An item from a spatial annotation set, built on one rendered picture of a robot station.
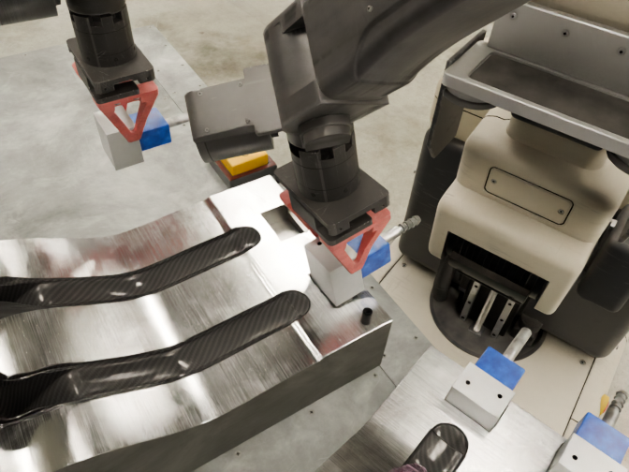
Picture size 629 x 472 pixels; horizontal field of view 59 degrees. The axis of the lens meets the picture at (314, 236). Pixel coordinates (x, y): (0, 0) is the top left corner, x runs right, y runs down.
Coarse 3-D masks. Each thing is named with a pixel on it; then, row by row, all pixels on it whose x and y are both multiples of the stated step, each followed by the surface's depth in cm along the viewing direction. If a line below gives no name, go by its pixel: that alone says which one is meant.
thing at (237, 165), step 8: (264, 152) 83; (224, 160) 82; (232, 160) 81; (240, 160) 81; (248, 160) 81; (256, 160) 82; (264, 160) 83; (232, 168) 81; (240, 168) 81; (248, 168) 82
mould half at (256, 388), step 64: (256, 192) 69; (0, 256) 55; (64, 256) 58; (128, 256) 62; (256, 256) 62; (0, 320) 49; (64, 320) 51; (128, 320) 55; (192, 320) 56; (320, 320) 56; (384, 320) 57; (192, 384) 52; (256, 384) 52; (320, 384) 58; (0, 448) 42; (64, 448) 42; (128, 448) 45; (192, 448) 51
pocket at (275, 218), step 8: (272, 208) 67; (280, 208) 68; (264, 216) 67; (272, 216) 68; (280, 216) 69; (288, 216) 69; (272, 224) 69; (280, 224) 69; (288, 224) 69; (296, 224) 68; (280, 232) 68; (288, 232) 68; (296, 232) 68
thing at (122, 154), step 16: (96, 112) 66; (112, 128) 64; (144, 128) 67; (160, 128) 67; (112, 144) 65; (128, 144) 66; (144, 144) 68; (160, 144) 69; (112, 160) 67; (128, 160) 68
